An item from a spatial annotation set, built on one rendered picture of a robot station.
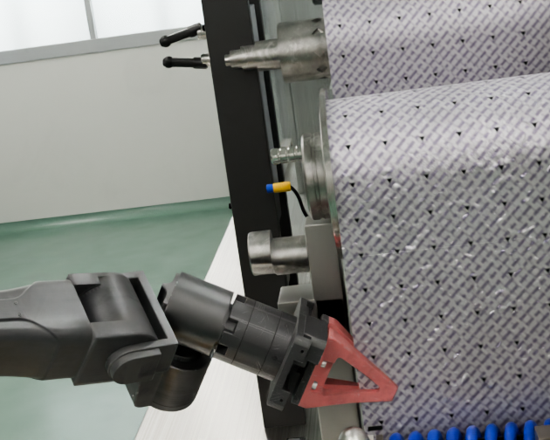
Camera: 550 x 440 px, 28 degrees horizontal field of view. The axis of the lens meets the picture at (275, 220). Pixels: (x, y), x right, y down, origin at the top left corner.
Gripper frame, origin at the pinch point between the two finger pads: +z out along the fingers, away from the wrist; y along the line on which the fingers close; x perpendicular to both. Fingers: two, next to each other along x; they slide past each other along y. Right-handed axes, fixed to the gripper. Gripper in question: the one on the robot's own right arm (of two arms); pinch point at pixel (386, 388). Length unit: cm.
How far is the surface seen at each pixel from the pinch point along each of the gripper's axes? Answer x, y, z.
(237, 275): -28, -98, -13
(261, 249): 5.0, -7.8, -13.8
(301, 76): 17.9, -29.1, -16.0
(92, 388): -148, -280, -43
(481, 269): 12.6, 0.3, 3.0
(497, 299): 10.8, 0.3, 5.2
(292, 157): 14.2, -5.6, -14.4
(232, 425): -24.7, -34.8, -8.2
